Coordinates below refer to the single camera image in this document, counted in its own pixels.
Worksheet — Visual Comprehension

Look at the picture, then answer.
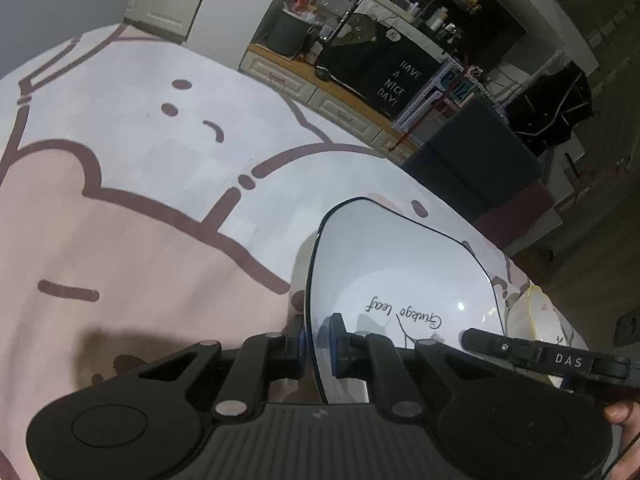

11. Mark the colourful poster board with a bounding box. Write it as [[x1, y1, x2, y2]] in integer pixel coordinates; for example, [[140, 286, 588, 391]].
[[392, 57, 483, 136]]

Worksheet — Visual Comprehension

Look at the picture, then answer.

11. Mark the black hanging jacket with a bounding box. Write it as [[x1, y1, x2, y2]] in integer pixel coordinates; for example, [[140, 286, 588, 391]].
[[505, 62, 596, 158]]

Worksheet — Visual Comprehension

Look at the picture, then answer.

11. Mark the maroon box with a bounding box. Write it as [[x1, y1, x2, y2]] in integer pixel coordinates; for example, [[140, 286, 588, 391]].
[[472, 180, 563, 251]]

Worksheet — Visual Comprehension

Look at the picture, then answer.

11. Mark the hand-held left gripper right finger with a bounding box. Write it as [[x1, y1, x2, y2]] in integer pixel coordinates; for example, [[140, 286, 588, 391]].
[[327, 312, 506, 418]]

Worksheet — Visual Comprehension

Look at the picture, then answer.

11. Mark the cluttered storage shelf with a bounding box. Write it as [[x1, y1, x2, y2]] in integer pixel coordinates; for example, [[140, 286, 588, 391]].
[[365, 0, 483, 53]]

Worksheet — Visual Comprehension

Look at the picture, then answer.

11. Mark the white plate with black rim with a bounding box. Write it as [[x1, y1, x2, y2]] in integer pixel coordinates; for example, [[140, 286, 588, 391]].
[[306, 197, 508, 406]]

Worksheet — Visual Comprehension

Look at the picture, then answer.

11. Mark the person's right hand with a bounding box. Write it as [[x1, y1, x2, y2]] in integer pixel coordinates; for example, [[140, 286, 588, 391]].
[[604, 401, 640, 428]]

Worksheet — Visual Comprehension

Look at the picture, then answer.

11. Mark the white drawer cabinet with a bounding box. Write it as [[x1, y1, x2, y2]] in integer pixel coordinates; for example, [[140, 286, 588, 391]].
[[239, 42, 418, 163]]

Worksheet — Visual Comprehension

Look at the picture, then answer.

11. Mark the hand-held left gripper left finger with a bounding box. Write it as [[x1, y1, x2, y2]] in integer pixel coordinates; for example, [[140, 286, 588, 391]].
[[95, 316, 308, 421]]

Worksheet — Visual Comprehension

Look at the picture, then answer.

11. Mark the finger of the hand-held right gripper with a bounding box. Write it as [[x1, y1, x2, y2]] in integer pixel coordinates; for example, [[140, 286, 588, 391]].
[[461, 327, 596, 376]]

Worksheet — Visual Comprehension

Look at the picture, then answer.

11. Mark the grey bucket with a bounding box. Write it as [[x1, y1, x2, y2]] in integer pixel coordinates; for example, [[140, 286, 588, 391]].
[[267, 10, 311, 58]]

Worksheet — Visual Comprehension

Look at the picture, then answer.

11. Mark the lemon print bowl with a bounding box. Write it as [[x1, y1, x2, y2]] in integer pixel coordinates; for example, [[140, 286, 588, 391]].
[[506, 285, 593, 392]]

